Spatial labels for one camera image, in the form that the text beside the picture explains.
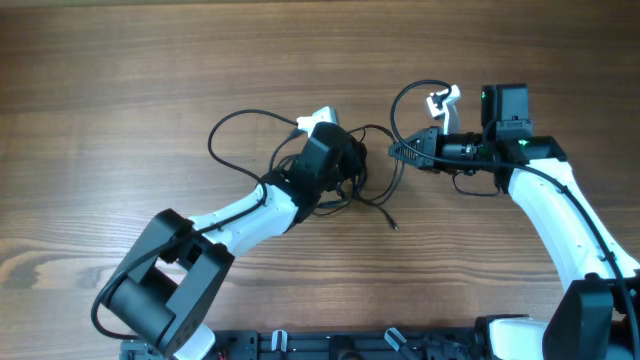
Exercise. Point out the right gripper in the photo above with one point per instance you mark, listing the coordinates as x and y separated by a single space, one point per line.
429 140

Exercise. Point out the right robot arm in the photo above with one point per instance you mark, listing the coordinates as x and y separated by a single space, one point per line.
598 315

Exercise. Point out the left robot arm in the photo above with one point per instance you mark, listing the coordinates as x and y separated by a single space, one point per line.
168 280

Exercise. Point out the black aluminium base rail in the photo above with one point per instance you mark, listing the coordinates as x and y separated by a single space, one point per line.
432 344

